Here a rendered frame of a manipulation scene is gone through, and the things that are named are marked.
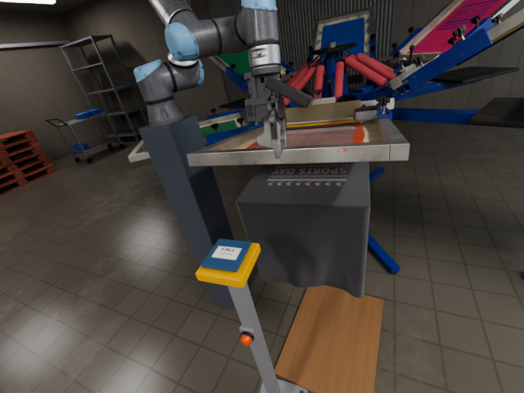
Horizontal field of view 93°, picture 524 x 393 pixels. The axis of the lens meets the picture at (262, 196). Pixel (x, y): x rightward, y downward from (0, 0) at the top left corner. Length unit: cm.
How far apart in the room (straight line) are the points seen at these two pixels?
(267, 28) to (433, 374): 153
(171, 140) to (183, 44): 52
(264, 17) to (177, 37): 19
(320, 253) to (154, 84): 90
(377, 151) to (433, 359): 121
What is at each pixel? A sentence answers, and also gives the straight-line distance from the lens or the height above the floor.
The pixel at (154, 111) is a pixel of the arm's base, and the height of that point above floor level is 126.
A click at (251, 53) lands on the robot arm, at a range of 65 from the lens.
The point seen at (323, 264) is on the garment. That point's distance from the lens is 99.
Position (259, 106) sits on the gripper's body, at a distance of 64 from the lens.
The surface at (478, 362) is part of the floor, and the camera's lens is 169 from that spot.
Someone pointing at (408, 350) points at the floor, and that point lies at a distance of 162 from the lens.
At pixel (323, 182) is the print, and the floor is 95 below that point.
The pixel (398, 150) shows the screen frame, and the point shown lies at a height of 115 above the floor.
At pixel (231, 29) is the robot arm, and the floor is 145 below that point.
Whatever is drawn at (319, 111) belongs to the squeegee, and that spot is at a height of 111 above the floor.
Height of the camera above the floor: 140
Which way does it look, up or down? 30 degrees down
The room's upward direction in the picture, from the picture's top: 12 degrees counter-clockwise
